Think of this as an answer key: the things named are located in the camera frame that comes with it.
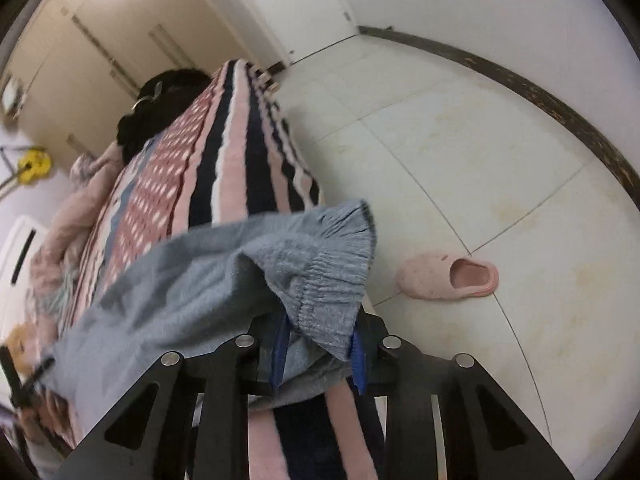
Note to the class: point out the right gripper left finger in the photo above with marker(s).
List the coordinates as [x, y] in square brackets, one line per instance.
[187, 417]

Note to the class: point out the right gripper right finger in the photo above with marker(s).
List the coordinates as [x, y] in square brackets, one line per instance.
[445, 419]

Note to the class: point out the grey-blue pants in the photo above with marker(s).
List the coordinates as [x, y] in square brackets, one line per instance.
[192, 293]

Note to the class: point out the pink slipper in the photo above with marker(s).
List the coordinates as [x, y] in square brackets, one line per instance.
[446, 277]

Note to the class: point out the pink quilt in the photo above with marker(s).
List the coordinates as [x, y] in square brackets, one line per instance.
[54, 268]

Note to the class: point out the white air conditioner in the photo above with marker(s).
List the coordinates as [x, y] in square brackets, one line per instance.
[24, 239]

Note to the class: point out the striped dotted bed blanket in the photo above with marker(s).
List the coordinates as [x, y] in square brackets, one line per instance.
[228, 157]

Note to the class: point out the yellow ukulele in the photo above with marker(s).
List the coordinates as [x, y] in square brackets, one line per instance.
[26, 164]

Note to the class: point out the black clothes pile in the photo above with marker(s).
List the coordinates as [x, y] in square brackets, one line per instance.
[160, 102]

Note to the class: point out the beige wardrobe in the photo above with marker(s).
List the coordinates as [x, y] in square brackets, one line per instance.
[78, 66]

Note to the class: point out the white door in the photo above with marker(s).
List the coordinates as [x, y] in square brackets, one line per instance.
[287, 31]

